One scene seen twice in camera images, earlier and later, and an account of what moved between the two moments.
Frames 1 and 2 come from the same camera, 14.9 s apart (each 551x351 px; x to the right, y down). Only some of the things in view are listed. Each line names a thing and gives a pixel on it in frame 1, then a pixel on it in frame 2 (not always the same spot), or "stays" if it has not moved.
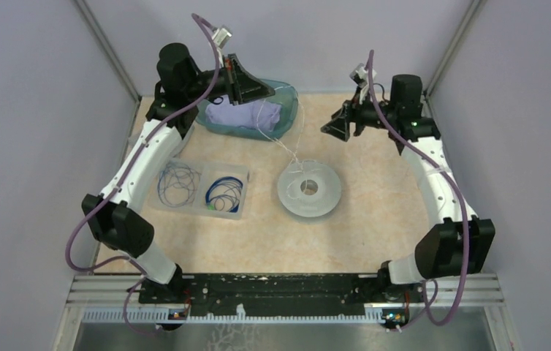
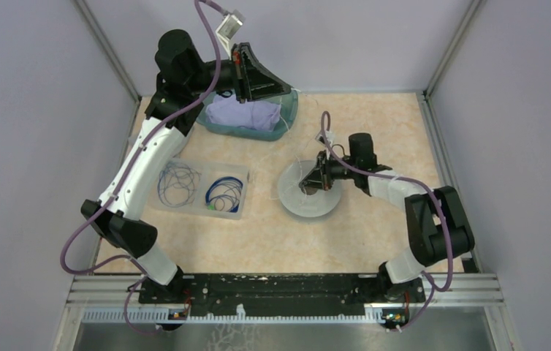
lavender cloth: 261,115 stays
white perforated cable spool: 327,197 stays
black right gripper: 351,111 -> 321,175
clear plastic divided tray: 201,187 stays
